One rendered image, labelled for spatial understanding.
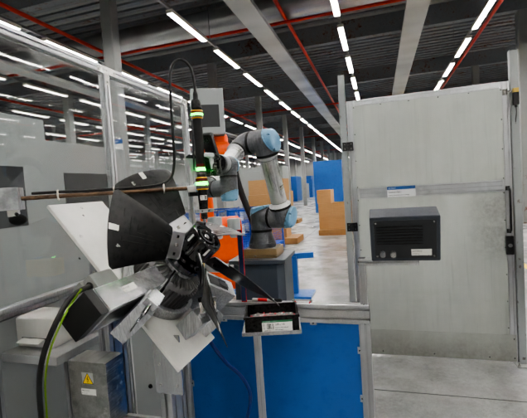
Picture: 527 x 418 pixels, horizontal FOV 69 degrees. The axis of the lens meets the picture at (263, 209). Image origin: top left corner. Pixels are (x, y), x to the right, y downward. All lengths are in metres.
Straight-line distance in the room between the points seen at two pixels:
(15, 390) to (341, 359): 1.28
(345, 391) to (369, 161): 1.78
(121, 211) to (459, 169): 2.49
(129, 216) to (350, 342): 1.08
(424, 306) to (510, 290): 0.59
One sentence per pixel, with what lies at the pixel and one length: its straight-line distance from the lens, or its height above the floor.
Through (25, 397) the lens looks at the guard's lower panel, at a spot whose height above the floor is 0.64.
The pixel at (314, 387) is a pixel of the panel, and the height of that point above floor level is 0.48.
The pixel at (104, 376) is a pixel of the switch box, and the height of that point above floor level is 0.80.
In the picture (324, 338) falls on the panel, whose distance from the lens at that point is 1.78.
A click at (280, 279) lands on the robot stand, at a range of 2.04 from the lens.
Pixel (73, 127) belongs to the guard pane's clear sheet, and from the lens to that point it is 2.01.
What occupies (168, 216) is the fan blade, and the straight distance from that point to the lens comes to 1.38.
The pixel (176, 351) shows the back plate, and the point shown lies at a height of 0.88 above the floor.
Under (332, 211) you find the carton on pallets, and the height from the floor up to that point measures 0.62.
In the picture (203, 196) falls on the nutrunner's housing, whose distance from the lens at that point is 1.40.
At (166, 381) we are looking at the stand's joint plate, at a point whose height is 0.75.
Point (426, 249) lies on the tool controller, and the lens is 1.63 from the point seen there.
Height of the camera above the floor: 1.37
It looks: 3 degrees down
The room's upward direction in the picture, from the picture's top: 4 degrees counter-clockwise
